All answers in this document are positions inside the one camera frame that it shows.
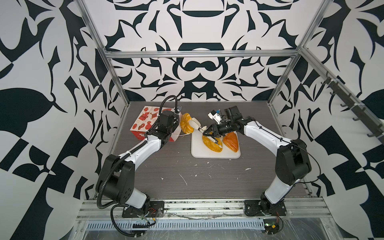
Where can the white slotted cable duct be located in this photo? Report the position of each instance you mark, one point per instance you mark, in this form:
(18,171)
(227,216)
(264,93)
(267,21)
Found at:
(163,224)

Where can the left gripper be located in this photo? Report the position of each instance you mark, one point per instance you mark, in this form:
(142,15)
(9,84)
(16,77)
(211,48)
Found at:
(174,125)

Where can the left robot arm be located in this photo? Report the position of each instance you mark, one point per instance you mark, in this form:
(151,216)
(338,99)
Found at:
(116,182)

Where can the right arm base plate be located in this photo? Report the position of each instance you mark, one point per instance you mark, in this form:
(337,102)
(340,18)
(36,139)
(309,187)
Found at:
(259,208)

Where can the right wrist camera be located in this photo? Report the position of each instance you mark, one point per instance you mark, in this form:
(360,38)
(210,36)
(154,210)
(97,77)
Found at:
(216,116)

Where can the yellow twisted ring bread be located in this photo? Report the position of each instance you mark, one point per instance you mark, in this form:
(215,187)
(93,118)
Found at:
(184,123)

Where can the red white paper bag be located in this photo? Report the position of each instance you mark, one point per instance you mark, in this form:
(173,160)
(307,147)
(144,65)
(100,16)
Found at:
(147,118)

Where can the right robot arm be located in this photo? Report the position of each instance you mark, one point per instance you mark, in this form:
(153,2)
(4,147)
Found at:
(292,158)

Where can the yellow oval fake bread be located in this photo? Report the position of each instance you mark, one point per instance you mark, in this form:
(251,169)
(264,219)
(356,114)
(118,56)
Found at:
(212,146)

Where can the orange croissant fake bread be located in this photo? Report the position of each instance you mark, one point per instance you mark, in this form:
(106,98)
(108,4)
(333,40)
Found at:
(230,140)

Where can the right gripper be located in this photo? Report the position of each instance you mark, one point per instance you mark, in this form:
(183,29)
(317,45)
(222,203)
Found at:
(216,130)

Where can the grey wall hook rail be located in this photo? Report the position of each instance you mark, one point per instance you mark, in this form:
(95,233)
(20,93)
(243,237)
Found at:
(351,102)

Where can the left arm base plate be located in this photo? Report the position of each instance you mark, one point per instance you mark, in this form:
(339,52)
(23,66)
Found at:
(150,209)

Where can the small green circuit board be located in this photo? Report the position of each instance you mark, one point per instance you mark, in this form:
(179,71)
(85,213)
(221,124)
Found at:
(272,226)

